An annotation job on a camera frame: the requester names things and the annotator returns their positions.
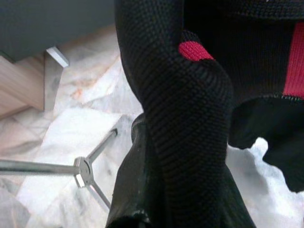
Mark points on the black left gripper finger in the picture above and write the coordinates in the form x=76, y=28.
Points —
x=133, y=180

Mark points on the black garment red stripe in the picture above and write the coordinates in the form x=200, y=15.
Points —
x=190, y=107

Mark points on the silver metal clothes rack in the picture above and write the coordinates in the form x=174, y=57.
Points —
x=80, y=169

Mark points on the light wooden cabinet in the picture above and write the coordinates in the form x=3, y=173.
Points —
x=19, y=85

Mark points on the black television console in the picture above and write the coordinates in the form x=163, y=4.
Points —
x=47, y=23

